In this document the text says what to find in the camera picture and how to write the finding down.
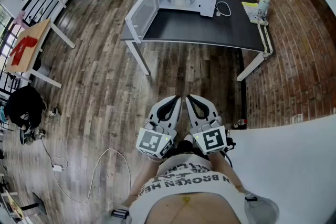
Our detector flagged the person's white printed t-shirt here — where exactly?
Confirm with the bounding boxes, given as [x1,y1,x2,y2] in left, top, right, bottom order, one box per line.
[127,153,249,224]

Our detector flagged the person's right forearm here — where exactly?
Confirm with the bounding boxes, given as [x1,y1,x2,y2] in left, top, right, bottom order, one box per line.
[209,151,245,192]

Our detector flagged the long white floor cable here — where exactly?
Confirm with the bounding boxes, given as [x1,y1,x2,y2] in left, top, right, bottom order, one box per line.
[52,148,132,204]

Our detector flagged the black cable bundle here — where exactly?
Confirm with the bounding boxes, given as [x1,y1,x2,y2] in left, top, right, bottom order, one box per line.
[224,129,236,166]

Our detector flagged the red shirt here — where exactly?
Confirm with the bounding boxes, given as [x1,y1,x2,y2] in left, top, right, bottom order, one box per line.
[9,36,38,66]

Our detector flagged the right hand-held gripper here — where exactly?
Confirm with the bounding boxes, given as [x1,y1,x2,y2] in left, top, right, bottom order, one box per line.
[185,94,229,156]

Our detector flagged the black table with white legs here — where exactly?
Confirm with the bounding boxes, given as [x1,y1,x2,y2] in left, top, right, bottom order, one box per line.
[120,0,274,82]

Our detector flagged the red and white bottle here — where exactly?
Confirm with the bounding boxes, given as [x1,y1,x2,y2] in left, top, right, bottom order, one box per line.
[234,118,248,129]

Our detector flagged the pink cloth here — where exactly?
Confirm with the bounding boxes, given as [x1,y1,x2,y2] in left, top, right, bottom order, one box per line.
[13,12,29,29]

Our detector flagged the black white patterned lanyard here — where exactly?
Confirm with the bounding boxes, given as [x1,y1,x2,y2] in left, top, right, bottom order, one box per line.
[257,18,274,58]

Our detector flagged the grey harness strap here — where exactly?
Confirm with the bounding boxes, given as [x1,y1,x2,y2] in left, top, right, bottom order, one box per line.
[243,191,280,224]
[103,204,132,224]

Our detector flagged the white power adapter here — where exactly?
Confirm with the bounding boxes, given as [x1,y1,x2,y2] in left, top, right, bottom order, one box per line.
[51,156,69,173]

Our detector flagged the wooden table with white legs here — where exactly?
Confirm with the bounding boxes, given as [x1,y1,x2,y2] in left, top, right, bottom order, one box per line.
[4,18,77,89]

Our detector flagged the person's left forearm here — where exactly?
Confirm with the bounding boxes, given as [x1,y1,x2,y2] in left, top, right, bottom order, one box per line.
[123,154,163,205]

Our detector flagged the yellow-green booklet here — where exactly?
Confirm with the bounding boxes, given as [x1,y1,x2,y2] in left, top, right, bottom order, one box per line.
[241,1,269,25]

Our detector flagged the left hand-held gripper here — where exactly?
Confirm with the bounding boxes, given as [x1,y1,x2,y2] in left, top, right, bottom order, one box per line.
[135,95,183,159]

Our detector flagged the pale green plush toy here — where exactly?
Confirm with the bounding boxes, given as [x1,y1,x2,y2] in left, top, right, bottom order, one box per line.
[256,0,270,19]

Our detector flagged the white tabletop panel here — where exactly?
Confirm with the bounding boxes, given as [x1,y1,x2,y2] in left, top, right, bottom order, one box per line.
[228,114,336,224]

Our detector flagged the white power cord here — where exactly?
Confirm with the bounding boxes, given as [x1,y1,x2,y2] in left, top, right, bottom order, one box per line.
[215,1,232,18]

